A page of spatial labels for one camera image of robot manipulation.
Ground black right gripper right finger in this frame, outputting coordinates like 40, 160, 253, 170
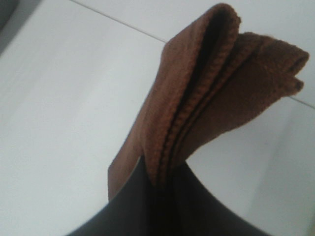
162, 161, 247, 236

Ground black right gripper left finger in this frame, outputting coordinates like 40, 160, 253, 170
69, 156, 160, 236

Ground brown towel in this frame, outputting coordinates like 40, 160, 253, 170
108, 3, 310, 199

